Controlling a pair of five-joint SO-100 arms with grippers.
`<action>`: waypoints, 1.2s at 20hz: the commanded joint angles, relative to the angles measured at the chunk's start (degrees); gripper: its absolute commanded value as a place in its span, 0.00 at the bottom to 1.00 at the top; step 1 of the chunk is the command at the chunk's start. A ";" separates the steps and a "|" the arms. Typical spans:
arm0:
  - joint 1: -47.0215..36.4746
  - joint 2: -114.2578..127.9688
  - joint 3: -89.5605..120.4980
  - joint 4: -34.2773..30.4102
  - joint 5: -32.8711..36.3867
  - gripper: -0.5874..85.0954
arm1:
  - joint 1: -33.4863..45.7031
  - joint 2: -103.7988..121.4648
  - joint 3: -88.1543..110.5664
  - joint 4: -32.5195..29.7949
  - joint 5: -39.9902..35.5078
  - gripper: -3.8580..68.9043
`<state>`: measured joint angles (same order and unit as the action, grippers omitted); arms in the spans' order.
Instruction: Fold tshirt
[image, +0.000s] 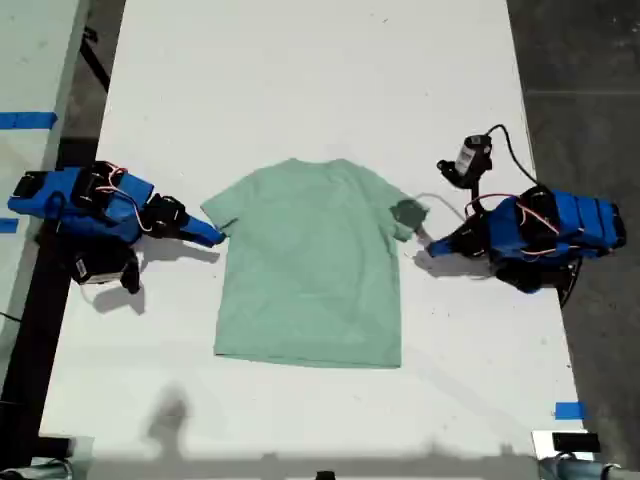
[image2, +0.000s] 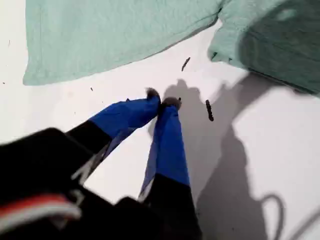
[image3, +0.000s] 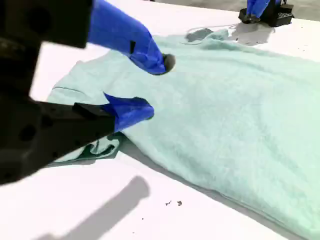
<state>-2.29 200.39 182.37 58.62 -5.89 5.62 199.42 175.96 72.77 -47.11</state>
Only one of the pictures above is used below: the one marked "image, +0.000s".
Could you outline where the pale green T-shirt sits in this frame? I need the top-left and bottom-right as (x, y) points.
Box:
(199, 157), (431, 370)

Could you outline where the long blue tape strip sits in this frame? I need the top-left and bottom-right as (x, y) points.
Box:
(0, 112), (59, 130)

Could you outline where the square blue tape piece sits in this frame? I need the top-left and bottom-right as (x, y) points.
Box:
(554, 401), (586, 421)

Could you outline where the small black box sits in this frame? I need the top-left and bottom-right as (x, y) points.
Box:
(37, 435), (71, 457)
(552, 432), (601, 454)

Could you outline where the grey tube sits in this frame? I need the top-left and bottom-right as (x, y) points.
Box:
(537, 452), (640, 480)
(0, 457), (74, 480)

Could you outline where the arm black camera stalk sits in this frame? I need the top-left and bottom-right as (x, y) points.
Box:
(467, 179), (489, 216)
(119, 244), (144, 296)

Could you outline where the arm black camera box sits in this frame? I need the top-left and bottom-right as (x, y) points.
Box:
(69, 247), (126, 287)
(437, 133), (494, 190)

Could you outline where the thin black base cable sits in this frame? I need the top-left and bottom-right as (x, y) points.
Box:
(558, 257), (585, 310)

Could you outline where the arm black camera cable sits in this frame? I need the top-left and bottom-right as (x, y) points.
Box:
(484, 123), (541, 189)

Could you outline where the black strap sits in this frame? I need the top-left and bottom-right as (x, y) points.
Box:
(79, 24), (112, 94)

